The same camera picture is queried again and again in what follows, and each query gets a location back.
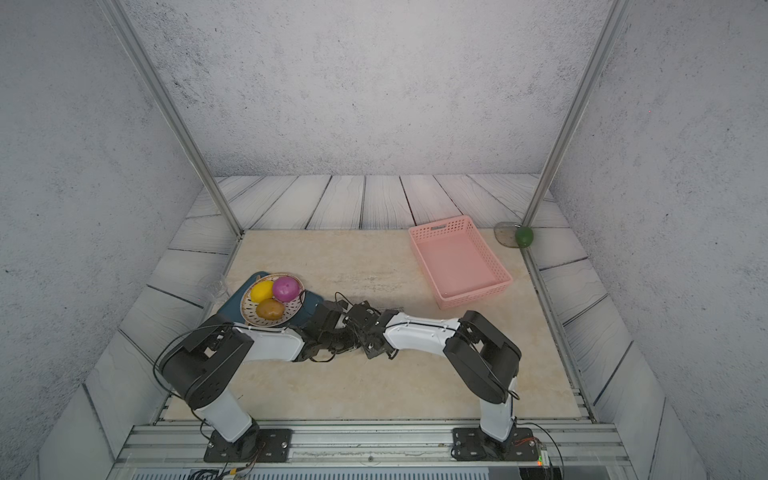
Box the pink plastic basket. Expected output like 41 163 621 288
408 215 513 310

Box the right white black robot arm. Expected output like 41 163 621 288
343 302 522 448

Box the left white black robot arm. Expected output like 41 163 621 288
157 300 356 444

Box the brown potato fruit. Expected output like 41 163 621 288
256 298 285 321

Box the purple ball fruit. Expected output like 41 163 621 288
272 275 303 304

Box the yellow lemon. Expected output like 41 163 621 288
249 280 274 304

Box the patterned round plate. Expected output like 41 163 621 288
239 273 307 328

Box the teal rubber mat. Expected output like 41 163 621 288
217 271 324 328

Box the grey round coaster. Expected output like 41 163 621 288
493 222 521 249

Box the green ball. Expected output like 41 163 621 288
515 226 535 249

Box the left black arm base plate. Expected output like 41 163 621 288
203 425 293 464

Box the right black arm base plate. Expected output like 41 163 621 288
451 427 541 462

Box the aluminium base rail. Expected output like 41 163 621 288
115 419 636 479

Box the left aluminium frame post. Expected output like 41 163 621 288
98 0 245 240

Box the aluminium frame post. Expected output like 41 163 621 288
98 0 245 240
522 0 632 227

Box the right aluminium frame post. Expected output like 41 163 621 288
522 0 632 227

